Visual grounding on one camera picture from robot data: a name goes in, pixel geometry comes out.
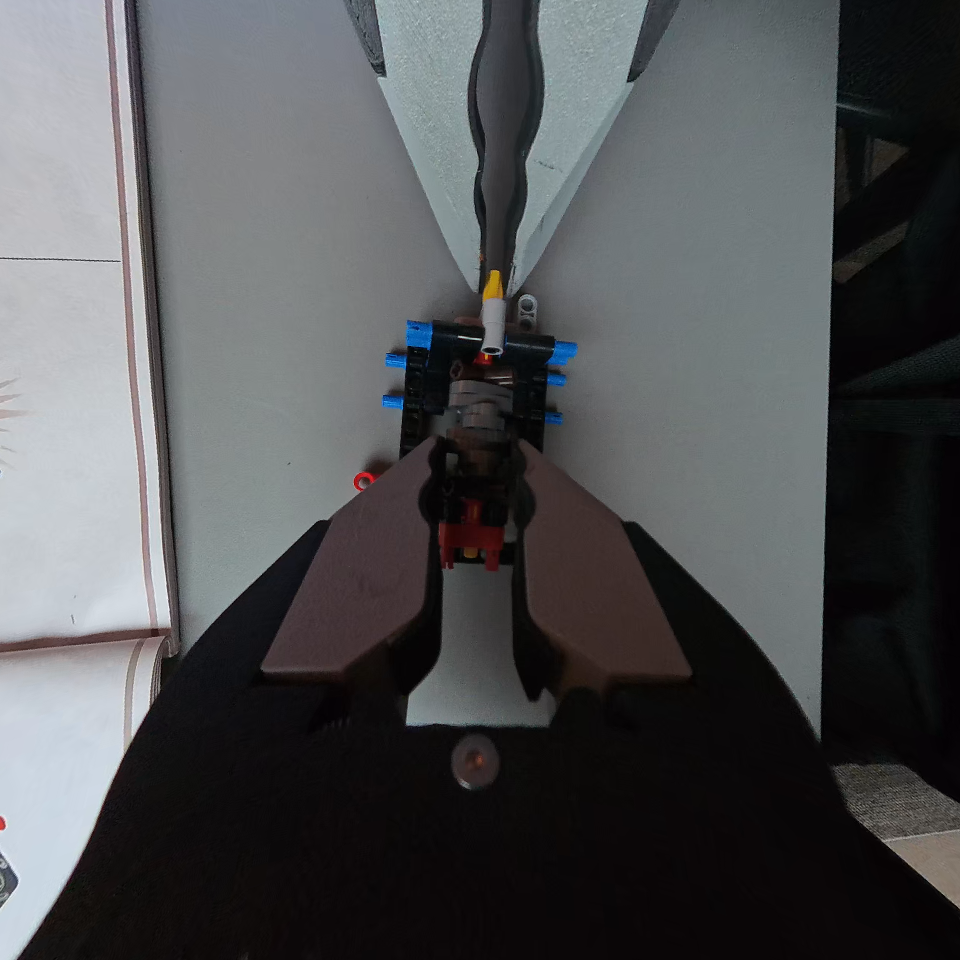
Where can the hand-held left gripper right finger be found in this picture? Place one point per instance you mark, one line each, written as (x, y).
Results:
(600, 592)

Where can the lego instruction booklet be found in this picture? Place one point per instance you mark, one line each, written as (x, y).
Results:
(67, 450)

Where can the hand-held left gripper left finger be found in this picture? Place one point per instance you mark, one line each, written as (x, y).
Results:
(352, 592)

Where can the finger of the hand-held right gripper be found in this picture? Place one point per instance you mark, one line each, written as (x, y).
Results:
(427, 97)
(577, 97)

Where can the small yellow lego connector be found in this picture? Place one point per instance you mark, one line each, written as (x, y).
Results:
(492, 286)

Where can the black lego frame assembly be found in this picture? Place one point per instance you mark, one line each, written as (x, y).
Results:
(480, 405)

